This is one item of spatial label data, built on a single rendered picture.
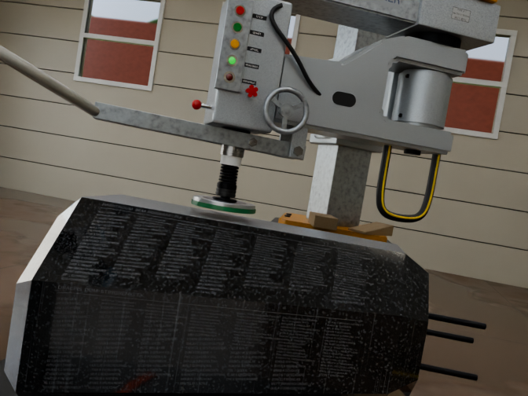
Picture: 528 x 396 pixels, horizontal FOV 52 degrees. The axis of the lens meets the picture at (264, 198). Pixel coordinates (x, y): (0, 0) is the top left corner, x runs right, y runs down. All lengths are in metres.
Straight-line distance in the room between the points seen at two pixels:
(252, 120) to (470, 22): 0.83
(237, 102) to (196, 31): 6.81
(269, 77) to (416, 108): 0.55
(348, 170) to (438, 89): 0.72
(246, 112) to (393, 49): 0.55
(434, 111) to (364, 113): 0.27
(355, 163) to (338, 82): 0.80
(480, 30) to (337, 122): 0.60
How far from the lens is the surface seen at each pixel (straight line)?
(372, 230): 2.42
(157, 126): 1.74
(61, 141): 9.24
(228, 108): 1.72
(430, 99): 1.99
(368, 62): 1.89
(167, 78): 8.53
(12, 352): 1.80
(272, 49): 1.78
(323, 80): 1.82
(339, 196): 2.54
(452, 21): 2.03
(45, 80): 1.60
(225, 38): 1.73
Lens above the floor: 0.99
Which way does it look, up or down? 3 degrees down
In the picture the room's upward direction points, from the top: 9 degrees clockwise
